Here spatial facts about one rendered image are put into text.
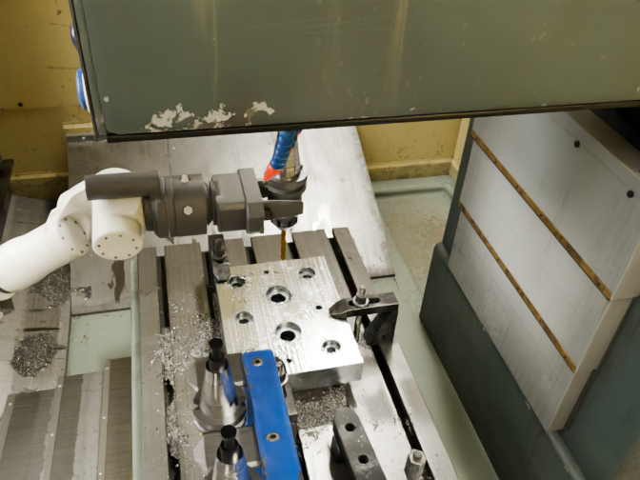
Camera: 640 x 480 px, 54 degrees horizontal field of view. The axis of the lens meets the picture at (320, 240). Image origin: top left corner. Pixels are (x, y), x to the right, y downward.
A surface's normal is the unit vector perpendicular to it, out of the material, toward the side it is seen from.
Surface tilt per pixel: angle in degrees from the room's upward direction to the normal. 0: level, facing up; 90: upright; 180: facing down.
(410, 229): 0
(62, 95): 90
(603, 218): 90
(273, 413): 0
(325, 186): 24
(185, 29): 90
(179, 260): 0
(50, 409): 8
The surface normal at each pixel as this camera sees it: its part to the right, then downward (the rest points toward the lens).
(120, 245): 0.21, 0.80
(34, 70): 0.23, 0.62
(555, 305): -0.97, 0.11
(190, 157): 0.14, -0.45
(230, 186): 0.07, -0.78
